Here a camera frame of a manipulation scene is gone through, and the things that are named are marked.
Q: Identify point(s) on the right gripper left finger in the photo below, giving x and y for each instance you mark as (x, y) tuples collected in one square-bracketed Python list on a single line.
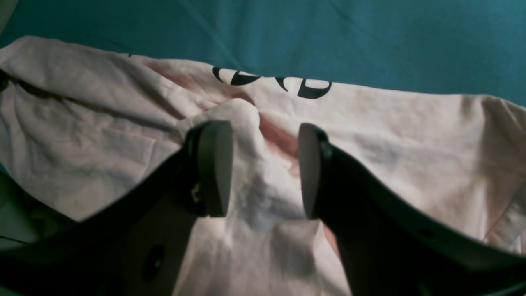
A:
[(135, 246)]

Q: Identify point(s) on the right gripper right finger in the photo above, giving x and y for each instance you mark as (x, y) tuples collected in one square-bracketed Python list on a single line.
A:
[(388, 247)]

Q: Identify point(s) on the pink T-shirt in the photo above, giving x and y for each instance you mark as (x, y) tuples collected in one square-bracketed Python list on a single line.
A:
[(81, 126)]

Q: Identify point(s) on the teal table cloth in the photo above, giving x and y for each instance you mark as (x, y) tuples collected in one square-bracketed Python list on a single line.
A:
[(431, 46)]

